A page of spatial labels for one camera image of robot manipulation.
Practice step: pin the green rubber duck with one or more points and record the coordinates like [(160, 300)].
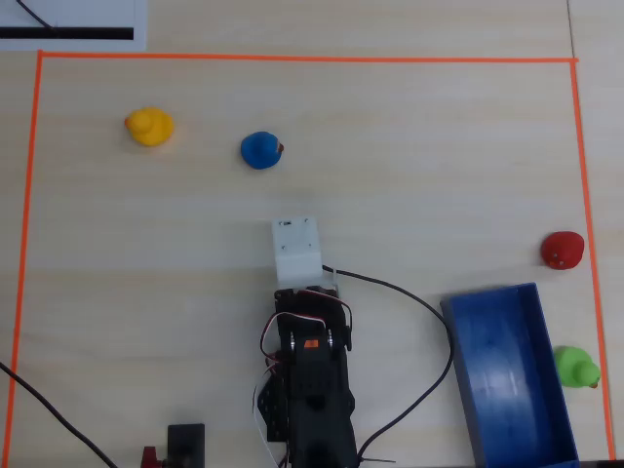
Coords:
[(573, 365)]

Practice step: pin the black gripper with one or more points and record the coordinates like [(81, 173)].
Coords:
[(303, 298)]

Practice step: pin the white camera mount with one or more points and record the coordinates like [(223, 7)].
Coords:
[(295, 244)]

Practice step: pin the blue rubber duck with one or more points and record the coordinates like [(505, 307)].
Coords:
[(258, 150)]

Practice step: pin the blue plastic box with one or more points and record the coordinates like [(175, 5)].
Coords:
[(507, 370)]

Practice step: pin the black stand with red knob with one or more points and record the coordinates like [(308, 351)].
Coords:
[(185, 443)]

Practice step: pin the white paper with black bar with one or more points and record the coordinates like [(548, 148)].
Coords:
[(97, 14)]

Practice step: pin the red rubber duck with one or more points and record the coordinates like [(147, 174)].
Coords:
[(563, 248)]

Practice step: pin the yellow rubber duck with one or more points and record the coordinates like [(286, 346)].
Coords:
[(148, 128)]

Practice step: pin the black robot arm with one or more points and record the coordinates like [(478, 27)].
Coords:
[(317, 400)]

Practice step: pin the orange tape strip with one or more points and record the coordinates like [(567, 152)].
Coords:
[(586, 195), (292, 58), (25, 229)]

